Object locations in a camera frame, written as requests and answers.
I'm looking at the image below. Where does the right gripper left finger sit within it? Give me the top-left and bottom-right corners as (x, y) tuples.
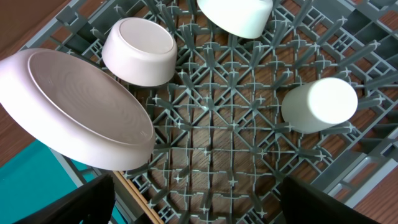
(15, 174), (115, 224)

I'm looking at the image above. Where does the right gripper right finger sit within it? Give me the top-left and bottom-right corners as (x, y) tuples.
(280, 175), (378, 224)

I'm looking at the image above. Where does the white round plate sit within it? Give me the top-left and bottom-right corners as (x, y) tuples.
(1, 49), (155, 170)

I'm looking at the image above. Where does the white cup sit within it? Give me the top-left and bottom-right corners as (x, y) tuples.
(281, 77), (358, 134)

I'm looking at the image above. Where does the pink bowl with food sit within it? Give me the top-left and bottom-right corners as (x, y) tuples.
(102, 17), (178, 86)

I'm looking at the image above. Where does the white round bowl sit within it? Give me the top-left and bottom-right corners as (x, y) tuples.
(197, 0), (273, 39)

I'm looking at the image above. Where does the grey dishwasher rack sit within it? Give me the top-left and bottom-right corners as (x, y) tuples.
(25, 0), (397, 223)

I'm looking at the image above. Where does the teal serving tray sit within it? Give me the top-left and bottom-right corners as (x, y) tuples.
(0, 139), (128, 224)

